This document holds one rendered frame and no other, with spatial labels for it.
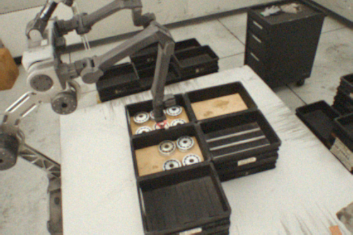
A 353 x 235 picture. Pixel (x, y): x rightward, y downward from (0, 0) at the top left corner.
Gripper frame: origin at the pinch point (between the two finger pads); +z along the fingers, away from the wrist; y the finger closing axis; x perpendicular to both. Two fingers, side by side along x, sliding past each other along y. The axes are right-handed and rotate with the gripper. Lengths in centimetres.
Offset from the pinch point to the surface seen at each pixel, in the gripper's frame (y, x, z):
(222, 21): 278, -181, 82
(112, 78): 125, 17, 39
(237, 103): 5, -55, 5
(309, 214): -74, -55, 19
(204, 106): 11.3, -33.6, 5.5
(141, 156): -13.4, 16.6, 6.8
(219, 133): -15.2, -32.1, 6.1
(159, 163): -22.4, 8.2, 6.7
